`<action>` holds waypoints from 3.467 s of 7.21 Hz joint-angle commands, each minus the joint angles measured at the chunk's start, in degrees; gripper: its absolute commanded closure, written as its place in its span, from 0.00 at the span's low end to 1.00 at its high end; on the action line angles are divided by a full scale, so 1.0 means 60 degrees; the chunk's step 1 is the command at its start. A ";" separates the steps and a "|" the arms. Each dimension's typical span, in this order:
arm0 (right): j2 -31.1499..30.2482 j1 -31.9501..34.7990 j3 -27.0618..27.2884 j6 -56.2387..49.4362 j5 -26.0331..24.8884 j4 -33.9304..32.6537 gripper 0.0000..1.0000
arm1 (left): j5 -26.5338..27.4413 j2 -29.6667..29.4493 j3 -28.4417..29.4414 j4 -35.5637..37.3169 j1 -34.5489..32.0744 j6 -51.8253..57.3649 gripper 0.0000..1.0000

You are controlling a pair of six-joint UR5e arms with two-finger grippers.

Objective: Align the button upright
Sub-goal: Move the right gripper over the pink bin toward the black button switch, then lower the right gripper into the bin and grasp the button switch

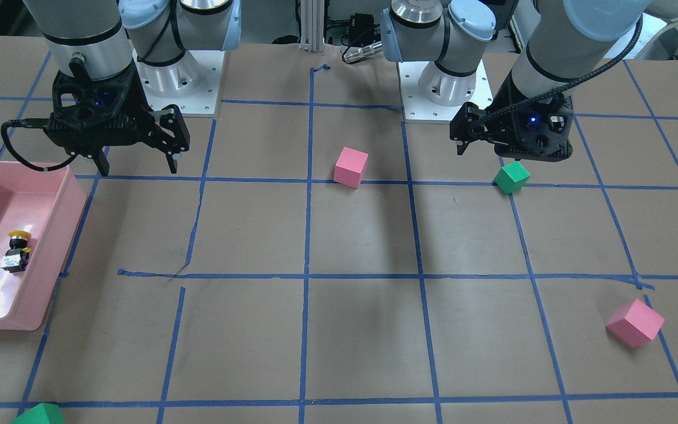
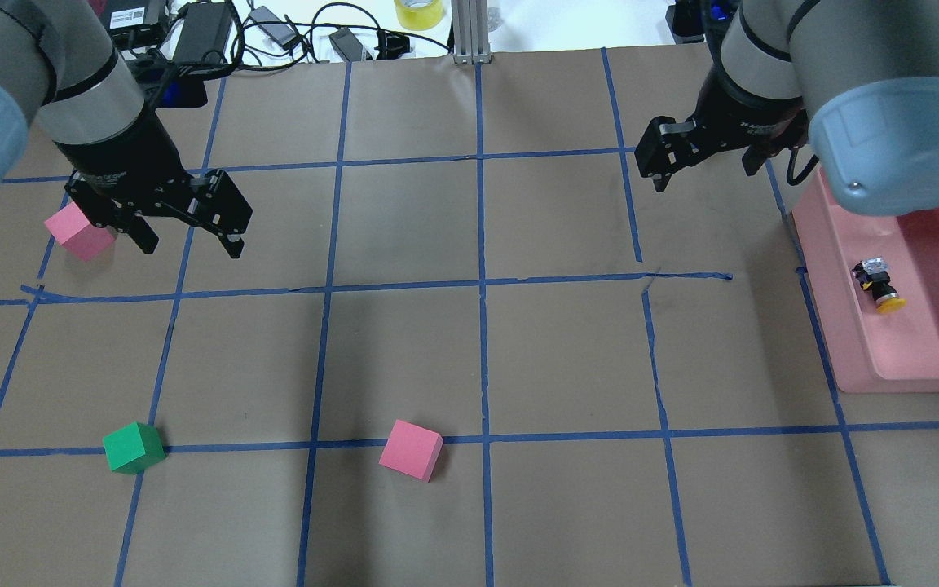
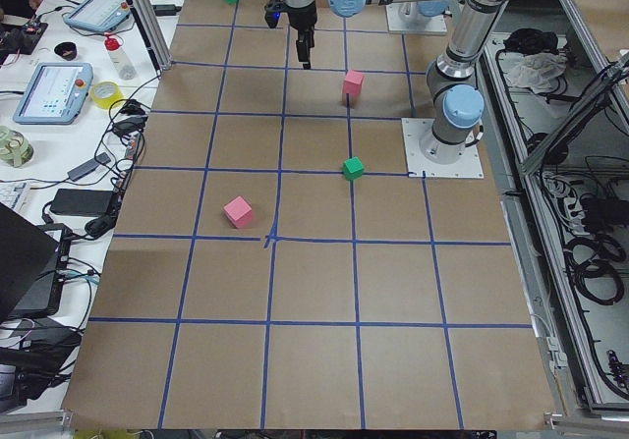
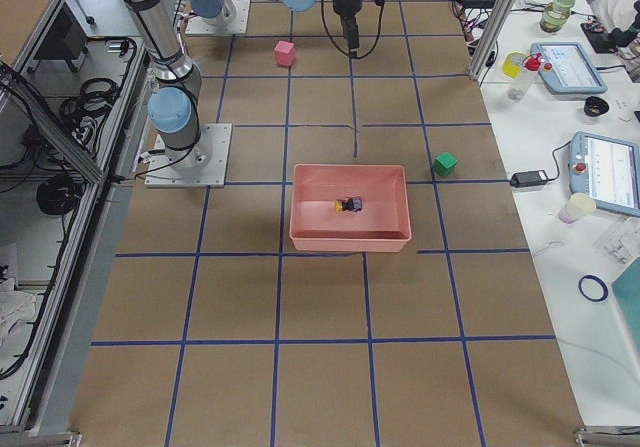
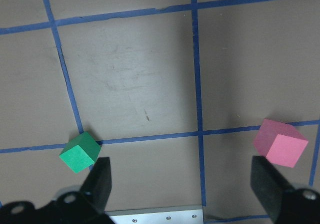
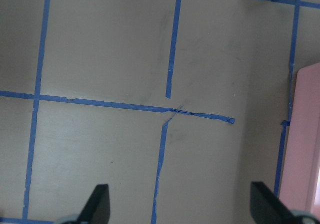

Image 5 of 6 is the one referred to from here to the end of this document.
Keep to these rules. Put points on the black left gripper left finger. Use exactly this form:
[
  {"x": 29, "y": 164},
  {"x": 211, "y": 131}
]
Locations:
[{"x": 96, "y": 187}]

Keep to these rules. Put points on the green foam cube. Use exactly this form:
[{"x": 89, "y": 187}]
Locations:
[{"x": 80, "y": 152}]

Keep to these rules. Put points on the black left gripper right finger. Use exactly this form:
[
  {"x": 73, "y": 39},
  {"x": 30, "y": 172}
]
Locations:
[{"x": 269, "y": 186}]

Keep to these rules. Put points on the pink foam cube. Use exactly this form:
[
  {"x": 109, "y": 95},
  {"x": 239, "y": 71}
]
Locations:
[{"x": 280, "y": 143}]

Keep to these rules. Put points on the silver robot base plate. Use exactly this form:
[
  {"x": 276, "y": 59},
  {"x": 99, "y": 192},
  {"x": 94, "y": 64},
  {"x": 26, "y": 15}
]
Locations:
[{"x": 177, "y": 214}]

